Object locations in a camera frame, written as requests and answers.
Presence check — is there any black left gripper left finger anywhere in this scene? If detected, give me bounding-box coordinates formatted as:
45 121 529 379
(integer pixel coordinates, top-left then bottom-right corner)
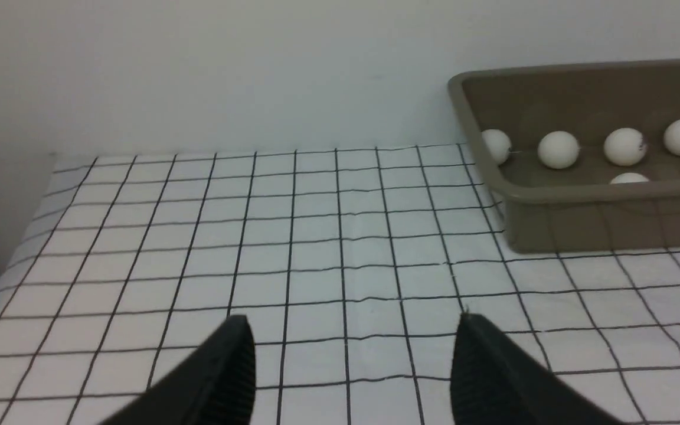
103 315 256 424

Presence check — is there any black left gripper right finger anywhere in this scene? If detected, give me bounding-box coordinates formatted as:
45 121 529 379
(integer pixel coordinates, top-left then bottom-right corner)
450 313 620 424

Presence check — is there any plain white ping-pong ball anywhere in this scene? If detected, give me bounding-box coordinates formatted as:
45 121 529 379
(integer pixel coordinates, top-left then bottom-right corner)
609 172 650 185

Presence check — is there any white black-grid tablecloth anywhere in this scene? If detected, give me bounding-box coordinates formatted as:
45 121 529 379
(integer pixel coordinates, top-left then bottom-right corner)
0 145 680 424

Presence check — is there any olive green plastic bin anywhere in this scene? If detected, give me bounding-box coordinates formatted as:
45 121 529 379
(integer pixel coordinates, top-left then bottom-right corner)
447 59 680 253

